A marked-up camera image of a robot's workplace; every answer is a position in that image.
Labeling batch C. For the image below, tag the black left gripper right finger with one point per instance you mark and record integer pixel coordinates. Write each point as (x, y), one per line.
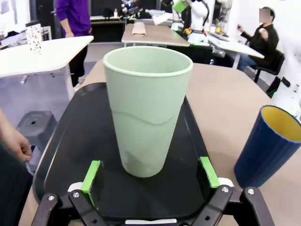
(235, 207)

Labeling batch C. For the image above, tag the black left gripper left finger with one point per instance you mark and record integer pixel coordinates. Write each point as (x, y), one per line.
(70, 207)

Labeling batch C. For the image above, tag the pale green plastic cup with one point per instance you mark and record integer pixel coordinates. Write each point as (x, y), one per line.
(145, 106)

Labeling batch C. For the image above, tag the person's bare hand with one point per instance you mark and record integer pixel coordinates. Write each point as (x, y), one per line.
(14, 141)

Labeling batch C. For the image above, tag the person in dark clothing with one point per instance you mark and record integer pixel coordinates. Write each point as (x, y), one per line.
(11, 188)

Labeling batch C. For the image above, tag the blue ribbed cup yellow inside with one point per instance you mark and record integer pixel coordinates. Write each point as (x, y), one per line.
(261, 150)

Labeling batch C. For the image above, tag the large black plastic tray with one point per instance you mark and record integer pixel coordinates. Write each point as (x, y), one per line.
(82, 141)

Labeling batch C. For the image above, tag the grey plastic stool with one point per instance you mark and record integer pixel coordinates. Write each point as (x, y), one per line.
(35, 127)

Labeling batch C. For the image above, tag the black office chair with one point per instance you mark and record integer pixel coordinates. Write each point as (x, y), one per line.
(272, 66)

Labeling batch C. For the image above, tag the white office table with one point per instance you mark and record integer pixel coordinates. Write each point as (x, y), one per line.
(35, 56)

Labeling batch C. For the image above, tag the white desk with clutter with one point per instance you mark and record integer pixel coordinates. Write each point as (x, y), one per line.
(235, 46)

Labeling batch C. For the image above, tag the seated person in black jacket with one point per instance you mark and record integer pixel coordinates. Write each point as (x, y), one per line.
(261, 40)

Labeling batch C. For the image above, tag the white black speckled cup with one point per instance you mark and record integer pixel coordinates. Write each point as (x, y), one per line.
(34, 38)

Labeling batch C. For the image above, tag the black desk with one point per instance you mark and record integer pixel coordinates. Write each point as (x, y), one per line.
(108, 28)

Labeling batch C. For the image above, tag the person in purple sweater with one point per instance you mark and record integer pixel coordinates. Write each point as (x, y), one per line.
(74, 21)

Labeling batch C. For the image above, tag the beige office table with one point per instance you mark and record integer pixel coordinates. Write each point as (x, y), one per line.
(155, 37)

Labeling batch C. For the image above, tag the white humanoid robot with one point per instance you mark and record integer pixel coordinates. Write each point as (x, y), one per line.
(198, 21)

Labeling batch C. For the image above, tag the brown paper bag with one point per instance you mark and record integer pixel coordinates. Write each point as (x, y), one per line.
(138, 29)

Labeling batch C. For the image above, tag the green box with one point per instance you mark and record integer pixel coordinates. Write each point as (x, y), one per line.
(180, 5)

